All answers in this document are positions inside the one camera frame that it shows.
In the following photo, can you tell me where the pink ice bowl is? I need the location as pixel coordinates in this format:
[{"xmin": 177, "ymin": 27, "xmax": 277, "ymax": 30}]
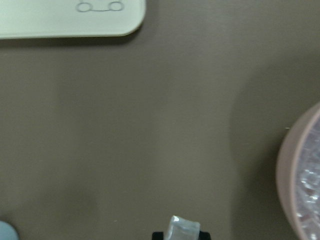
[{"xmin": 276, "ymin": 104, "xmax": 320, "ymax": 240}]

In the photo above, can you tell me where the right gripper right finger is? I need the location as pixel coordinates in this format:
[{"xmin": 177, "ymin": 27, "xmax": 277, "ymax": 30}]
[{"xmin": 198, "ymin": 231, "xmax": 211, "ymax": 240}]

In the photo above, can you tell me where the cream rabbit tray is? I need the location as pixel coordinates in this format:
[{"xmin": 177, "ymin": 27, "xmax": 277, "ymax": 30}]
[{"xmin": 0, "ymin": 0, "xmax": 147, "ymax": 40}]

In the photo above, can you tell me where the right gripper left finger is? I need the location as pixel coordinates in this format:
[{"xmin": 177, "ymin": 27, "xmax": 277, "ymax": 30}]
[{"xmin": 151, "ymin": 231, "xmax": 164, "ymax": 240}]

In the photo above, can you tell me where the blue plastic cup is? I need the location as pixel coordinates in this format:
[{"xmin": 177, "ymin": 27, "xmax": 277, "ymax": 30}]
[{"xmin": 0, "ymin": 221, "xmax": 19, "ymax": 240}]

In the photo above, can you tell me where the clear ice cube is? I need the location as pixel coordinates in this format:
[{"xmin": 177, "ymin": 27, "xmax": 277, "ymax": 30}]
[{"xmin": 163, "ymin": 215, "xmax": 201, "ymax": 240}]

